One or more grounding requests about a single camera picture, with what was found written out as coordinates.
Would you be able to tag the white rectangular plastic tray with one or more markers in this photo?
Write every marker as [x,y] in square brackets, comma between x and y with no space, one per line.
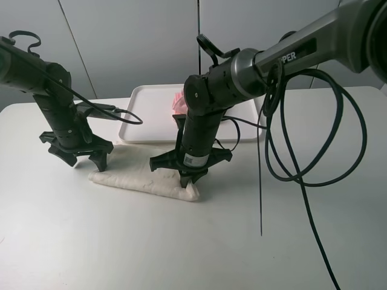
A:
[153,104]

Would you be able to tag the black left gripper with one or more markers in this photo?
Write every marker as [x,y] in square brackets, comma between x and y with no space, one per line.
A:
[71,135]

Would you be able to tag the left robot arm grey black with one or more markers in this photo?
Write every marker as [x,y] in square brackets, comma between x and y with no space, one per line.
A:
[50,84]

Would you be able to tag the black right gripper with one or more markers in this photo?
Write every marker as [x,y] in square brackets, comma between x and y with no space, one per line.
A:
[194,151]

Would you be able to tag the thin black zip tie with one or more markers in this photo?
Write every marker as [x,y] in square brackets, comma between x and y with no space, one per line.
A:
[259,131]

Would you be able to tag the cream white towel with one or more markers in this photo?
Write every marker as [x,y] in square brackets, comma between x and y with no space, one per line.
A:
[128,168]

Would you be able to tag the pink towel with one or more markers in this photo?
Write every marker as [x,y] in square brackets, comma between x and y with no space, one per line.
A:
[179,106]

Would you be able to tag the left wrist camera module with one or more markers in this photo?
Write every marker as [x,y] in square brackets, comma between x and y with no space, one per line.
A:
[106,112]

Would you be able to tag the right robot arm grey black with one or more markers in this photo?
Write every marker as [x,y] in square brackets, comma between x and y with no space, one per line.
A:
[354,34]

